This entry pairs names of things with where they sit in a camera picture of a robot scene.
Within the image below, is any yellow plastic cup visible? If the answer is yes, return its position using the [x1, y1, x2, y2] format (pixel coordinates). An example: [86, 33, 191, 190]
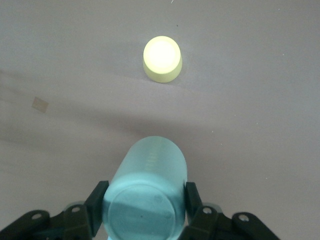
[142, 35, 183, 84]

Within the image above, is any brown paper table cover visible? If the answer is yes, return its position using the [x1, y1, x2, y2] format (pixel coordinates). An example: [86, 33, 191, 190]
[0, 0, 320, 240]

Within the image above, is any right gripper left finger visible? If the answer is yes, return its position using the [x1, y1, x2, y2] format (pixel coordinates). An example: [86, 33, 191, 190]
[0, 180, 110, 240]

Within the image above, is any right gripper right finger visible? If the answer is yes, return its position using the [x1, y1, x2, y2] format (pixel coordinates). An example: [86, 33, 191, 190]
[180, 181, 281, 240]

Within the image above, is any pale teal plastic cup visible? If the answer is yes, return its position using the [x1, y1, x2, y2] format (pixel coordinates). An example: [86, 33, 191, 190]
[102, 135, 189, 240]

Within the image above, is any small brown tape square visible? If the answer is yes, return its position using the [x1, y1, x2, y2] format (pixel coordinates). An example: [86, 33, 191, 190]
[31, 97, 50, 114]

